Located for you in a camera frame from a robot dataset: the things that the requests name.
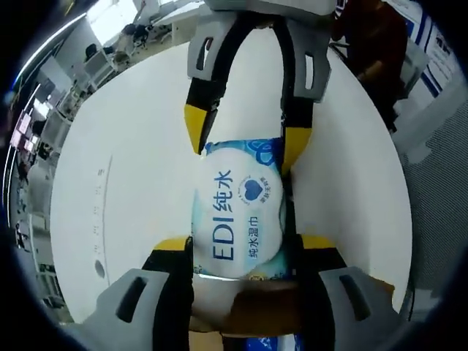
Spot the blue white soft wipes pack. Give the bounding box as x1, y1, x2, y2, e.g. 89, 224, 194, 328
189, 135, 293, 282
245, 331, 304, 351

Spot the wall monitor cluster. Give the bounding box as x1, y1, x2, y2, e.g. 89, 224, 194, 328
10, 109, 34, 147

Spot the brown cardboard shoe box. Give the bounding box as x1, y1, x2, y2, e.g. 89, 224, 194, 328
188, 273, 398, 351

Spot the long ceiling light strip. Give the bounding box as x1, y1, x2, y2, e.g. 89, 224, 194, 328
16, 21, 80, 85

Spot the white office chair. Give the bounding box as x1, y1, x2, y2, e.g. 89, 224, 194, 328
82, 43, 121, 87

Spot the person's black shirt torso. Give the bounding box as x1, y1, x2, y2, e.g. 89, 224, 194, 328
332, 0, 409, 129

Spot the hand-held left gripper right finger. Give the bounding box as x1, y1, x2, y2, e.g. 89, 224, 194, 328
294, 233, 407, 351

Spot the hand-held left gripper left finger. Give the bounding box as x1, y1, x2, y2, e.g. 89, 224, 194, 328
82, 235, 195, 351

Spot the white poster blue border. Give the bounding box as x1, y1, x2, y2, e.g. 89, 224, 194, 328
405, 0, 465, 96

